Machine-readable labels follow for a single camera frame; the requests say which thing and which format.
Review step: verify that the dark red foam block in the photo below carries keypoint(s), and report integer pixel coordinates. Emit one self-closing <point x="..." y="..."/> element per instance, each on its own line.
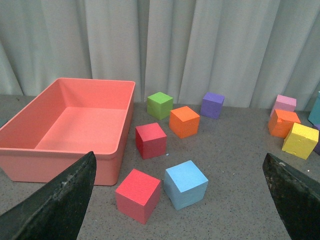
<point x="150" y="140"/>

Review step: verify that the grey curtain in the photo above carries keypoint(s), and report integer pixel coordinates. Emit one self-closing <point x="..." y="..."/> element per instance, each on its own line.
<point x="250" y="51"/>

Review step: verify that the purple foam block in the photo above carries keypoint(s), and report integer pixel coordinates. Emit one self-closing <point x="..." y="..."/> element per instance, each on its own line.
<point x="317" y="147"/>
<point x="212" y="105"/>

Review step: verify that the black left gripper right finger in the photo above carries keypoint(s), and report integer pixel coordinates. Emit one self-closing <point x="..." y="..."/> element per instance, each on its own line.
<point x="296" y="197"/>

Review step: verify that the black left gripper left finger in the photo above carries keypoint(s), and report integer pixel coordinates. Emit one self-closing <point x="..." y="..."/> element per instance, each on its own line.
<point x="55" y="211"/>

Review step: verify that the light blue foam block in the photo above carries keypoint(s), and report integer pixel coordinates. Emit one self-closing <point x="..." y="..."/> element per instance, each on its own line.
<point x="184" y="184"/>

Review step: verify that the green foam block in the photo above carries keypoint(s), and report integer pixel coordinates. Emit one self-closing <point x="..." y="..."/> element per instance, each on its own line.
<point x="159" y="105"/>

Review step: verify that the purple foam block right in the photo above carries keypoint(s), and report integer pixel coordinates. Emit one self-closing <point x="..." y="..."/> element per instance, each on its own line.
<point x="317" y="147"/>

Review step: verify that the teal plastic bin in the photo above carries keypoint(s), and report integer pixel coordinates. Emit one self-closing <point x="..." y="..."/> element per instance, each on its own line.
<point x="314" y="116"/>

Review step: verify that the orange foam block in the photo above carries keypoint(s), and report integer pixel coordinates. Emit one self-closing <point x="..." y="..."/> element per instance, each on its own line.
<point x="281" y="122"/>
<point x="184" y="122"/>

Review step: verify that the yellow foam block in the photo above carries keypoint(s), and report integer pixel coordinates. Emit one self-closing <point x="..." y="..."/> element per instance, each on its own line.
<point x="300" y="141"/>

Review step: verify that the orange foam block right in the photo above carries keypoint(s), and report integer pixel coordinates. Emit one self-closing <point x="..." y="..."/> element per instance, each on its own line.
<point x="281" y="122"/>

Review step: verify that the pink plastic bin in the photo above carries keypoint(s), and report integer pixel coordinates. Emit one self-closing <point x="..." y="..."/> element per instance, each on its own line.
<point x="71" y="117"/>

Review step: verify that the bright red foam block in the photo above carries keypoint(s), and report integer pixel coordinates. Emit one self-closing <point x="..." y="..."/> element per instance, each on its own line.
<point x="138" y="195"/>

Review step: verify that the pink foam block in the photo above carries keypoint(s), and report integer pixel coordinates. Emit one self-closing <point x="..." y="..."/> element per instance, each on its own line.
<point x="284" y="103"/>

